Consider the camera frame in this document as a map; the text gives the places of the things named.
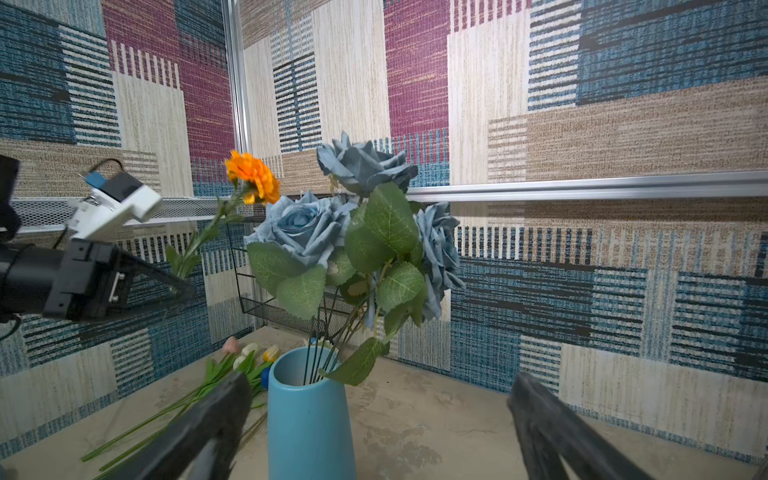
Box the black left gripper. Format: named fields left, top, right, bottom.
left=42, top=239, right=195, bottom=321

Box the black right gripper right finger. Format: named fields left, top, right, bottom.
left=507, top=372, right=650, bottom=479

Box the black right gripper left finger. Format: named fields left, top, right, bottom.
left=105, top=372, right=251, bottom=479

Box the light blue ceramic vase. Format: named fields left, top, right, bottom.
left=267, top=345, right=357, bottom=479

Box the orange marigold flower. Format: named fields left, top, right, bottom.
left=165, top=150, right=281, bottom=279

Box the blue rose bouquet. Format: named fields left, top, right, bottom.
left=245, top=135, right=463, bottom=385

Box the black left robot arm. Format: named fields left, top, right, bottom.
left=1, top=156, right=194, bottom=325

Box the tulip bunch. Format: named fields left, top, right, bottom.
left=80, top=340, right=282, bottom=479

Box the black mesh shelf rack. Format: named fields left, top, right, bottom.
left=225, top=217, right=354, bottom=340

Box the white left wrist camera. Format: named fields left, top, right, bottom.
left=65, top=170, right=162, bottom=241

